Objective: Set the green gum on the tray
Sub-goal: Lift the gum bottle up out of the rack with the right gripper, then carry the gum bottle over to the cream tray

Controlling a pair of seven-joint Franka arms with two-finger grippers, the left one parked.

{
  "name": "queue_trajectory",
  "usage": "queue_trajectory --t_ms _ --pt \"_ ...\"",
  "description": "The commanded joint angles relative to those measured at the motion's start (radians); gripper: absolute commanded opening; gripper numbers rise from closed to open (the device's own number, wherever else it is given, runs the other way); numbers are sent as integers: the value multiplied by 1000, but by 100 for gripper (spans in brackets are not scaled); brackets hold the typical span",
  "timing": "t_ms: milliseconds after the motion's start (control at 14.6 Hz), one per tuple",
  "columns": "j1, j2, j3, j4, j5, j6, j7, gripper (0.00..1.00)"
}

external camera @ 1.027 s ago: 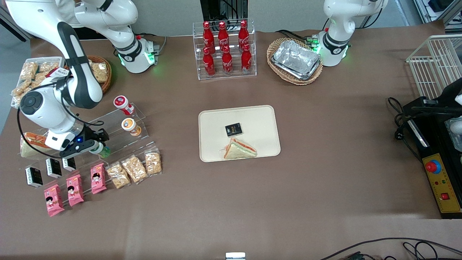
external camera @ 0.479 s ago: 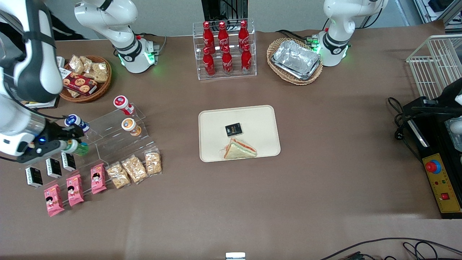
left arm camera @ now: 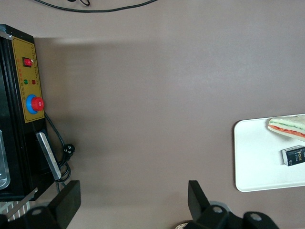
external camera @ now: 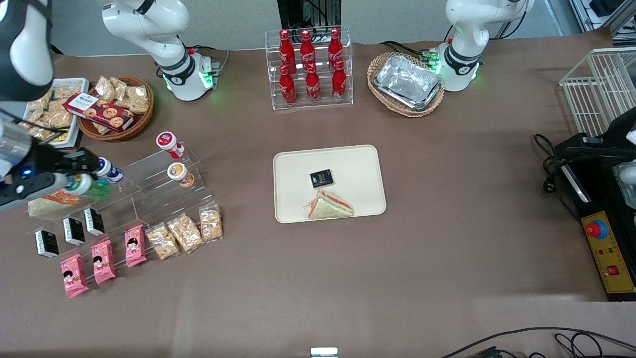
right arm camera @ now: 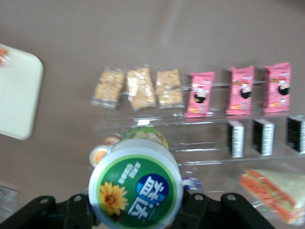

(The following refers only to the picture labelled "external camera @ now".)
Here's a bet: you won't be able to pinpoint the clear acrylic stepped shelf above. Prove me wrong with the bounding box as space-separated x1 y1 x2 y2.
30 143 223 295

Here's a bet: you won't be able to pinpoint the blue gum bottle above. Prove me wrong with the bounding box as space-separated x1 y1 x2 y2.
96 157 124 185

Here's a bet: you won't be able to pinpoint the small black white box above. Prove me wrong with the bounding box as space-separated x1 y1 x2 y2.
34 230 60 260
83 207 106 237
63 218 86 246

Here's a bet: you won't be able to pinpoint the red cola bottle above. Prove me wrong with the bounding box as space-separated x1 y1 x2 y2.
279 29 298 75
299 29 318 74
279 65 298 106
304 64 321 103
327 27 344 70
331 60 348 100

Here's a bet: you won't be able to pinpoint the red emergency stop button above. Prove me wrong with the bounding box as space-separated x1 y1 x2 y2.
585 219 609 240

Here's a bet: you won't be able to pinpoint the aluminium foil tray stack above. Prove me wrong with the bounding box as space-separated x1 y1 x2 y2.
373 54 443 111

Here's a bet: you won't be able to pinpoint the black cables at table edge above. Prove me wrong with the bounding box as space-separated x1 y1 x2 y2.
439 326 636 358

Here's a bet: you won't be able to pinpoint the white wire basket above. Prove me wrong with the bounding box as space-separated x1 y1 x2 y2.
558 47 636 141

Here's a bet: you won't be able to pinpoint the brown wicker basket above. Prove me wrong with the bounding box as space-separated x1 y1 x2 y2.
77 76 155 143

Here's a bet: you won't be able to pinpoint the white rectangular bin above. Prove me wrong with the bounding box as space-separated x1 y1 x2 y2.
22 78 89 150

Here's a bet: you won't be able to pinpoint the clear acrylic bottle rack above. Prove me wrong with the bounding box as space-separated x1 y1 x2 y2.
265 25 355 111

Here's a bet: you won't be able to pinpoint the small black packet gold print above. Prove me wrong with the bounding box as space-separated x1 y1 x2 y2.
310 170 334 189

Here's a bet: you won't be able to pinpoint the red cookie box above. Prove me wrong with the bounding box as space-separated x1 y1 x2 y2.
63 92 135 133

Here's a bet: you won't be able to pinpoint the wrapped triangle sandwich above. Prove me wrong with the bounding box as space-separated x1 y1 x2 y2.
27 193 81 218
302 189 355 220

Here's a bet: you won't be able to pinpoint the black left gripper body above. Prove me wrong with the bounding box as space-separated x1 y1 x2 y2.
566 107 636 163

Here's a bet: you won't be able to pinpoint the pink snack pack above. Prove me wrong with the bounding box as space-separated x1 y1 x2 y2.
124 224 148 269
90 240 117 285
60 253 90 299

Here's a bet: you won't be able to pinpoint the black equipment rack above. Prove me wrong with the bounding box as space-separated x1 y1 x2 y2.
277 0 343 30

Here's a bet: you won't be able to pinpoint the light wicker basket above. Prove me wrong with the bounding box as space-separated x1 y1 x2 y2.
367 52 446 118

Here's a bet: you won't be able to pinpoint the cable at right arm base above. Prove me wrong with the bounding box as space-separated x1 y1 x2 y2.
188 44 231 73

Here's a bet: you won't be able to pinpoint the green gum bottle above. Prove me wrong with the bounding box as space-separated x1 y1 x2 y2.
65 174 112 201

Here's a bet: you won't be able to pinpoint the black cable by control box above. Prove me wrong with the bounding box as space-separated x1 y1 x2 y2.
534 133 583 222

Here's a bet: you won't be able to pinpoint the beige plastic tray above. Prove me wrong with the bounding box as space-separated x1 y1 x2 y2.
273 145 387 224

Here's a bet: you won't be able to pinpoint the orange gum bottle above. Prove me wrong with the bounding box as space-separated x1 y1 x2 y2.
167 163 196 188

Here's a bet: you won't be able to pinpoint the red gum bottle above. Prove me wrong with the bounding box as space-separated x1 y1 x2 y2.
156 131 186 160

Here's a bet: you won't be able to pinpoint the cable at arm base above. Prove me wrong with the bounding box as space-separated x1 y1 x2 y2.
379 40 440 61
188 44 231 73

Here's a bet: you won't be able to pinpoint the black control box yellow panel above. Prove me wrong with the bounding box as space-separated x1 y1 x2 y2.
554 132 636 302

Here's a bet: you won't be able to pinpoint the cable at left arm base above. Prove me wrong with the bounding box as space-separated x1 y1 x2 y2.
379 40 440 61

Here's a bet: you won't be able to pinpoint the wrapped rice cracker bar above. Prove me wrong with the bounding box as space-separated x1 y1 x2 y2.
145 223 180 261
198 204 224 243
166 213 205 255

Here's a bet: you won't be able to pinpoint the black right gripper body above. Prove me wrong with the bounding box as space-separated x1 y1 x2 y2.
0 144 66 195

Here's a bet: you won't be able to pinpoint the grey metal shelf frame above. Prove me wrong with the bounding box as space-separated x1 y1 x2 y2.
568 0 636 46

